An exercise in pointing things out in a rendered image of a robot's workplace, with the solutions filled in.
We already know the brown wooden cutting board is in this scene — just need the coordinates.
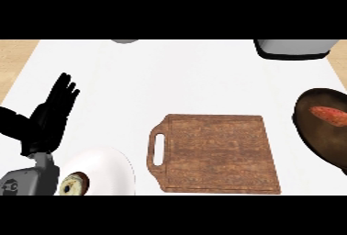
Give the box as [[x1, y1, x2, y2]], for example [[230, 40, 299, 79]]
[[144, 113, 281, 195]]

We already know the grey and black appliance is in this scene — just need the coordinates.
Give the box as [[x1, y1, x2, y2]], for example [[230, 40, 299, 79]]
[[252, 39, 340, 61]]

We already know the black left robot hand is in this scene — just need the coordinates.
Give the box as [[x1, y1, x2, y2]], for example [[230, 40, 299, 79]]
[[0, 72, 81, 158]]

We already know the white plate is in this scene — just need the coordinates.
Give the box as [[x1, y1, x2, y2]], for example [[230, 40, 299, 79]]
[[57, 146, 137, 196]]

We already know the cupcake with pale frosting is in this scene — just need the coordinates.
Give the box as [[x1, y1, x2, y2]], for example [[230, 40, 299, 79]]
[[57, 172, 91, 196]]

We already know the dark brown pan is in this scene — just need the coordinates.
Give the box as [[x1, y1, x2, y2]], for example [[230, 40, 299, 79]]
[[290, 87, 347, 176]]

